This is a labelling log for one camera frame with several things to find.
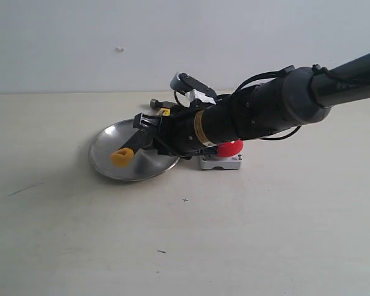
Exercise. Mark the red dome push button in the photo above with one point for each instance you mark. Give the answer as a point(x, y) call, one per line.
point(226, 156)

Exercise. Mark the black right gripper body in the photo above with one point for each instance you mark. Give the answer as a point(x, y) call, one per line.
point(189, 132)

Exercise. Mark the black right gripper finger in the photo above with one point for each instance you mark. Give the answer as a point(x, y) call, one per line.
point(147, 122)

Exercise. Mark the yellow black claw hammer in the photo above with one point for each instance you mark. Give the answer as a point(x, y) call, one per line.
point(142, 140)

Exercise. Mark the round steel plate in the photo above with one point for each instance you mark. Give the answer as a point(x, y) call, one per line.
point(145, 163)

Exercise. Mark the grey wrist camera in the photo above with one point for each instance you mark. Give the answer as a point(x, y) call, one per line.
point(198, 94)

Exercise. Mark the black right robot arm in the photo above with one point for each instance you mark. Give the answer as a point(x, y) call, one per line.
point(297, 97)

